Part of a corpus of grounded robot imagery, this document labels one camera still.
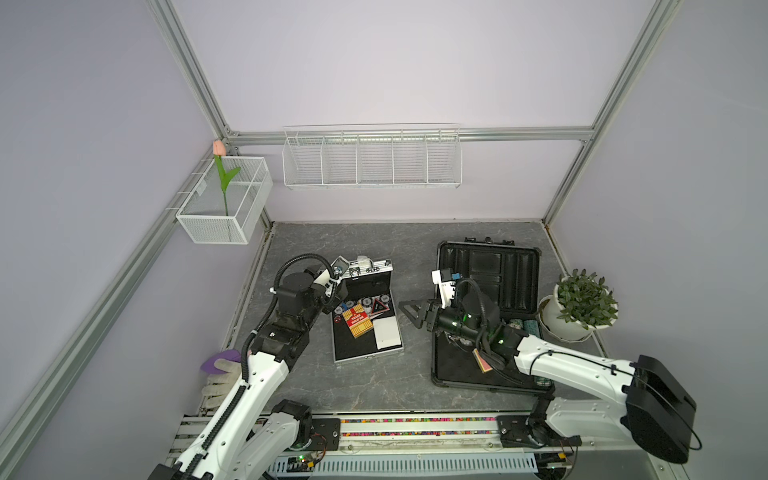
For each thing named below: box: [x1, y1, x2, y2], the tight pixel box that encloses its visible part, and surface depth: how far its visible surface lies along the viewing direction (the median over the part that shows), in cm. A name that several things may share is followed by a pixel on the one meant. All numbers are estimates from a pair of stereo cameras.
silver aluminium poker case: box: [331, 306, 404, 364], surface depth 89 cm
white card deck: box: [372, 316, 401, 350], surface depth 89 cm
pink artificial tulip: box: [213, 140, 241, 216], surface depth 87 cm
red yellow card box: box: [342, 304, 374, 339], surface depth 92 cm
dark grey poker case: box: [432, 332, 553, 392], surface depth 80 cm
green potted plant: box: [557, 268, 618, 329], surface depth 80 cm
